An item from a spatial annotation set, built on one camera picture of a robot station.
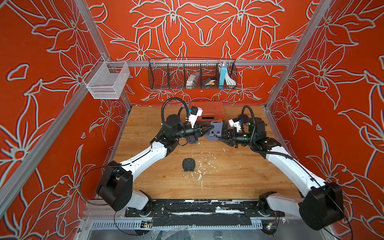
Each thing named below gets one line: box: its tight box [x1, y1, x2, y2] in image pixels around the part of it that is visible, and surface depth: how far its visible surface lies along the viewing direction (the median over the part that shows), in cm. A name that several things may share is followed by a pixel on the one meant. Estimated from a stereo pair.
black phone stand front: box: [182, 158, 196, 172], surface depth 90 cm
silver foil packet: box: [186, 72, 200, 90], surface depth 93 cm
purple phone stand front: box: [209, 120, 224, 138], surface depth 69 cm
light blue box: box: [218, 65, 228, 89], surface depth 90 cm
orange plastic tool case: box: [190, 101, 225, 122], surface depth 115 cm
